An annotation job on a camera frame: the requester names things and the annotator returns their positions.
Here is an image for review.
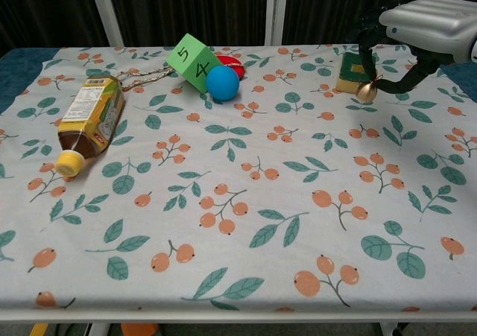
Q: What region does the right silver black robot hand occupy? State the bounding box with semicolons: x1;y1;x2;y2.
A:
345;0;477;95

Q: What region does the gold jingle bell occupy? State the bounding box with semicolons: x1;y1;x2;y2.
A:
355;74;385;104

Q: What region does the green yellow sponge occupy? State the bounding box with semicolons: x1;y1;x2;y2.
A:
335;51;378;93

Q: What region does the dark pleated curtain panel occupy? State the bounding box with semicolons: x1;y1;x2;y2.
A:
102;0;271;48
0;0;113;56
281;0;446;46

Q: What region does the red round disc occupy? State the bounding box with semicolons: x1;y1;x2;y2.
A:
215;54;247;80

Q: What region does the blue ball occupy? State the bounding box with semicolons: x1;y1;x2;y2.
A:
205;66;241;101

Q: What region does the green foam number cube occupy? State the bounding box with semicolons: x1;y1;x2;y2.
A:
165;33;222;95

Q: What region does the floral printed tablecloth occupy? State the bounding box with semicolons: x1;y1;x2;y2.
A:
0;44;477;314

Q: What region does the tea bottle with yellow cap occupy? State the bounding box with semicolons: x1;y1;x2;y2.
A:
54;75;127;177

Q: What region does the orange plastic object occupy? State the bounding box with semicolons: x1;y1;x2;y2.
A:
120;323;160;336

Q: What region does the white metal frame post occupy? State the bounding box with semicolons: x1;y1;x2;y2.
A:
87;0;125;48
265;0;290;47

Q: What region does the braided beige rope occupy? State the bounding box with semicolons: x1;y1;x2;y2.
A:
114;60;177;92

